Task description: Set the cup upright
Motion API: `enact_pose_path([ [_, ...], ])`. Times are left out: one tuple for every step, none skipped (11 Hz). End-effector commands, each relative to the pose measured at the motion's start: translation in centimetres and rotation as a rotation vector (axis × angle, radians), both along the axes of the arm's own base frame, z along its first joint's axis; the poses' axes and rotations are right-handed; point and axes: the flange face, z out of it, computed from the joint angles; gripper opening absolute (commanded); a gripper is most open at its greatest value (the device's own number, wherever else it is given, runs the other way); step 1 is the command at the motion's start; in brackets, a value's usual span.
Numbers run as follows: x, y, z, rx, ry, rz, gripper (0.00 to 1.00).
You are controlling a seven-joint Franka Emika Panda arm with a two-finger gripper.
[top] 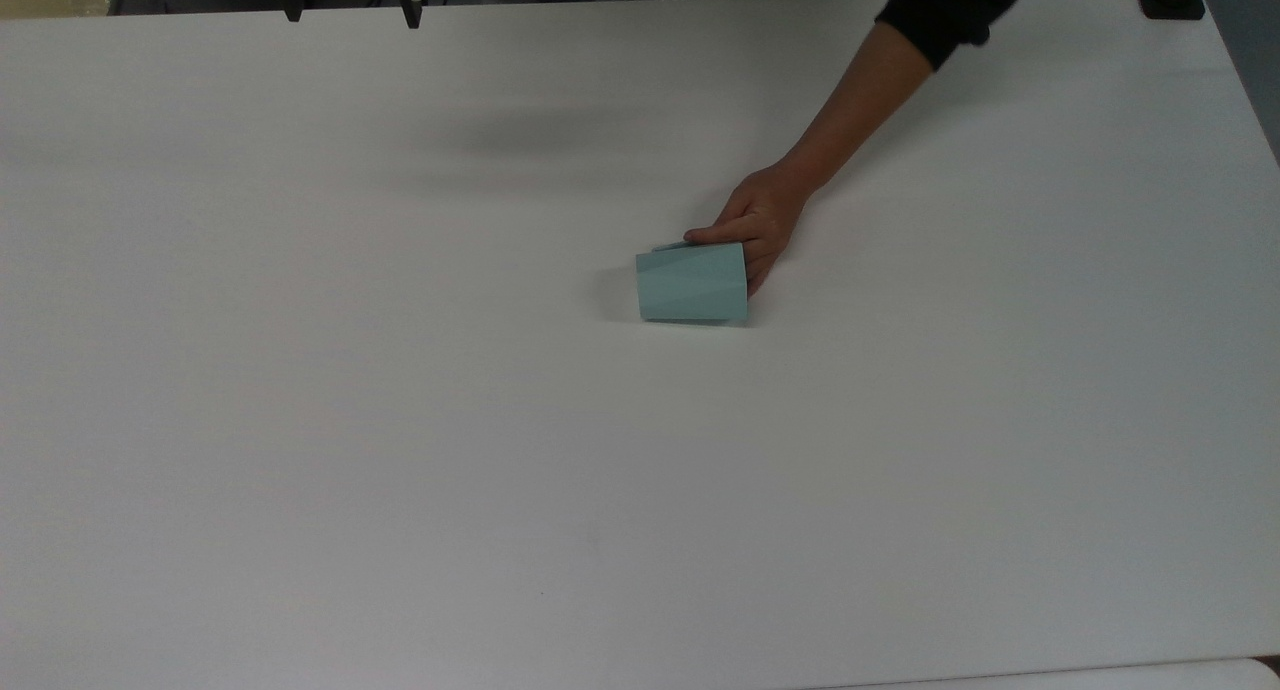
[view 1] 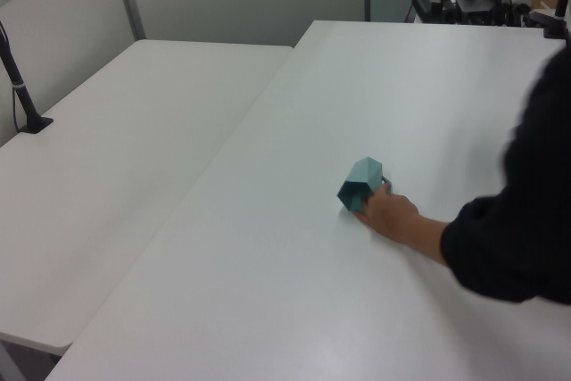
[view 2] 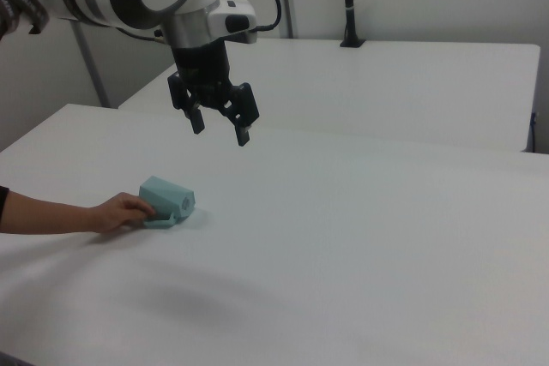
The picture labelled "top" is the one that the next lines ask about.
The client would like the person left hand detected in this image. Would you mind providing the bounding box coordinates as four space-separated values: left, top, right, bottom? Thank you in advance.
683 159 813 300

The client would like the person in black shirt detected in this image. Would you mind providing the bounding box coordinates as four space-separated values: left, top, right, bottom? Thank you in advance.
680 0 1037 73

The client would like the pale green faceted cup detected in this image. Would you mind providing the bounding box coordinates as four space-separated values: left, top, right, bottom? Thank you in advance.
635 239 750 325

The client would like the bare person forearm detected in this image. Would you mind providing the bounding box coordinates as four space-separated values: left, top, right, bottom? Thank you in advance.
784 18 943 199

